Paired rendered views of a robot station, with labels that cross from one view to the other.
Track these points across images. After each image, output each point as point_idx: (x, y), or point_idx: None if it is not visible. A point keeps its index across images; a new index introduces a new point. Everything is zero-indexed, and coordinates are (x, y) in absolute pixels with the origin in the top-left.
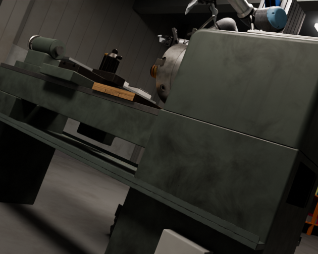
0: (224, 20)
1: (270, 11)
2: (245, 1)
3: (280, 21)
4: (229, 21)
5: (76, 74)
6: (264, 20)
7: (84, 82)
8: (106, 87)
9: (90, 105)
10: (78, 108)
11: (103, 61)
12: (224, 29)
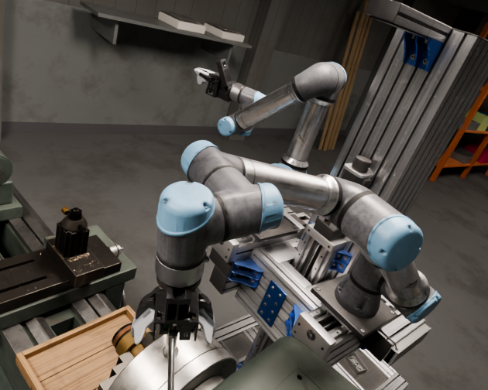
0: (311, 78)
1: (377, 242)
2: (317, 195)
3: (401, 260)
4: (322, 79)
5: None
6: (361, 248)
7: (13, 319)
8: (31, 383)
9: (22, 384)
10: (11, 373)
11: (58, 235)
12: (311, 97)
